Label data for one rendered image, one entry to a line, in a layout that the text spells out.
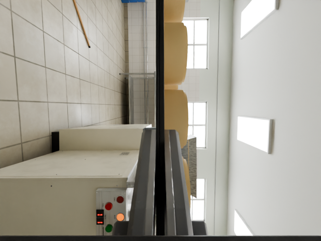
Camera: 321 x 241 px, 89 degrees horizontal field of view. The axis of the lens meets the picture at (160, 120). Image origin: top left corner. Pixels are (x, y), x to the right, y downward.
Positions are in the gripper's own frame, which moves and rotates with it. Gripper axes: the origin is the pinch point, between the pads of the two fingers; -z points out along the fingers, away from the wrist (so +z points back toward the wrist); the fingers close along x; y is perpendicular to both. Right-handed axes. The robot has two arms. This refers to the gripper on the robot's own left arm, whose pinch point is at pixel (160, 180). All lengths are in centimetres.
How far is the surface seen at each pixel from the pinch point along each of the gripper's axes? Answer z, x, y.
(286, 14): -303, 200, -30
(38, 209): -28, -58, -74
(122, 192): -31, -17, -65
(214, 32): -502, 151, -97
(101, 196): -30, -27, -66
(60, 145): -93, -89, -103
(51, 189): -34, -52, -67
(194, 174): -78, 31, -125
